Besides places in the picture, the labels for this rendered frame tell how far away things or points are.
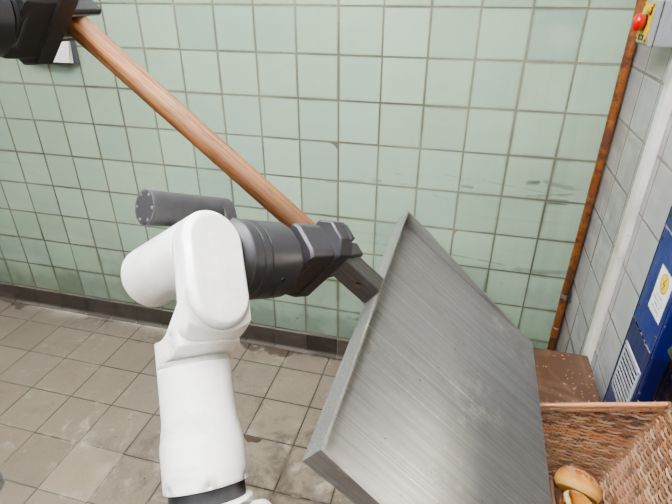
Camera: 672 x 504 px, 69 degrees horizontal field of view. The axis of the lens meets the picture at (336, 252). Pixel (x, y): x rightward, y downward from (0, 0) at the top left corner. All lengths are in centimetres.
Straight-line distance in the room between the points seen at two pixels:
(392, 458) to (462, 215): 145
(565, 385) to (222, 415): 119
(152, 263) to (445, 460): 39
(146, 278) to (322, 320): 183
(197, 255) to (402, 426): 31
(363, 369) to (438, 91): 133
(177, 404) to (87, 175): 212
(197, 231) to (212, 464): 19
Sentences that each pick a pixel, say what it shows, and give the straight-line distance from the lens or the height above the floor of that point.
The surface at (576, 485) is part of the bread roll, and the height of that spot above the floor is 65.
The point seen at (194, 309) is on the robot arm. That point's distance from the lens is 43.
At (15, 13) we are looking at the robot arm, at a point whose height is 151.
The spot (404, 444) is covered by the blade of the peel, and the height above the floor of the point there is 109.
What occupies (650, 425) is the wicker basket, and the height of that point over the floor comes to 79.
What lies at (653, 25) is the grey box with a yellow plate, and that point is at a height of 146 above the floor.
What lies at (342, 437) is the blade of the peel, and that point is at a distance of 52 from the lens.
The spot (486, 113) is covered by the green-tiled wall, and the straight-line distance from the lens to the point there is 181.
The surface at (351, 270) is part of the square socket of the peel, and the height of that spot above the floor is 121.
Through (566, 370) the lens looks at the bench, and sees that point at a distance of 158.
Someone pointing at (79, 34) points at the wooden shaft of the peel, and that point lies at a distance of 72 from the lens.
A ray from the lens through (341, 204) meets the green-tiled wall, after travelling 198.
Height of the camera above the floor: 154
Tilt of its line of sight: 28 degrees down
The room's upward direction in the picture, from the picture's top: straight up
